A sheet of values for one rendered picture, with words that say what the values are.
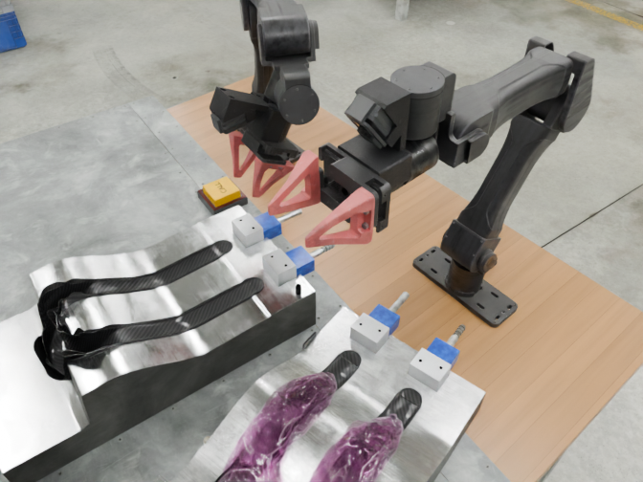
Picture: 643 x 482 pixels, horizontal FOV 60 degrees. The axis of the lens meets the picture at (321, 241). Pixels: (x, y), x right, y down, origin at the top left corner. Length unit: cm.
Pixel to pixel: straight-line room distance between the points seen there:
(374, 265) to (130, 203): 54
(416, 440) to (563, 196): 198
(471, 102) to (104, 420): 66
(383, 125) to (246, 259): 47
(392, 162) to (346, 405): 37
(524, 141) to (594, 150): 211
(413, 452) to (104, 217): 79
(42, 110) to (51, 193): 201
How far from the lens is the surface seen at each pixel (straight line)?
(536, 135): 91
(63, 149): 149
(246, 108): 83
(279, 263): 92
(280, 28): 84
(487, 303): 105
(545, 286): 112
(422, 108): 61
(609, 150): 305
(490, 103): 73
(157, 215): 122
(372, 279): 106
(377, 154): 61
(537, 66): 82
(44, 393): 93
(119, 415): 89
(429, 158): 66
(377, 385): 86
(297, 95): 79
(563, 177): 278
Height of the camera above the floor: 159
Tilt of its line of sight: 45 degrees down
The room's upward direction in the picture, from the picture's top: straight up
